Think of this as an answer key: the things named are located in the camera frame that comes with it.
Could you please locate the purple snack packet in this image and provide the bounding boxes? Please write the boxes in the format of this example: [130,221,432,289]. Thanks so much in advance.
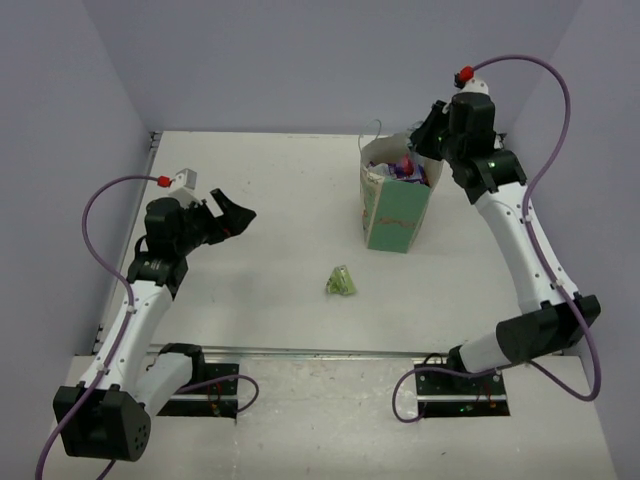
[367,153,429,185]

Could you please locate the small green wrapper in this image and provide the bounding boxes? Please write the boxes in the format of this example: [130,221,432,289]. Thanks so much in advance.
[325,265,357,296]

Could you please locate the silver foil wrapper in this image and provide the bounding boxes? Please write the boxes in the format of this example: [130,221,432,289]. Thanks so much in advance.
[406,120,424,136]

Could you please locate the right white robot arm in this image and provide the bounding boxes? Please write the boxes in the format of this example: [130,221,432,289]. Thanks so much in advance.
[410,93,601,393]

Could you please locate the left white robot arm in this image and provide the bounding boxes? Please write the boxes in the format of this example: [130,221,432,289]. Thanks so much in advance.
[53,189,256,462]

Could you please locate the green paper bag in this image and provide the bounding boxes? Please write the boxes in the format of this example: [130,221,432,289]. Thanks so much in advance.
[358,129,443,253]

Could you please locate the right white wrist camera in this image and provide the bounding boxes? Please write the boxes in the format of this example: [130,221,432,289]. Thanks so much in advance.
[454,66,489,95]

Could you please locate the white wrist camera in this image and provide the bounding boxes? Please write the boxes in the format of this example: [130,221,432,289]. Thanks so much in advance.
[454,66,489,95]
[168,168,199,206]

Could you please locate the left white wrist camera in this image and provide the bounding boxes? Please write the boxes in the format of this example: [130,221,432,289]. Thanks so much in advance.
[168,168,199,206]

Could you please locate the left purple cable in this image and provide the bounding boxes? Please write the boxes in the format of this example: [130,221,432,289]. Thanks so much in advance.
[33,174,171,480]

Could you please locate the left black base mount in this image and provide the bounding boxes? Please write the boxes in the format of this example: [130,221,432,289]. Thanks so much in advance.
[159,379,239,419]

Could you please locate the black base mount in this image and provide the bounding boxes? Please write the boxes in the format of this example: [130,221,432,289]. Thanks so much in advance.
[159,379,239,419]
[414,371,510,419]

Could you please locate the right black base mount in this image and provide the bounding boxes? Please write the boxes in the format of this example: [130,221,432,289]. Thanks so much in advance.
[414,371,510,419]

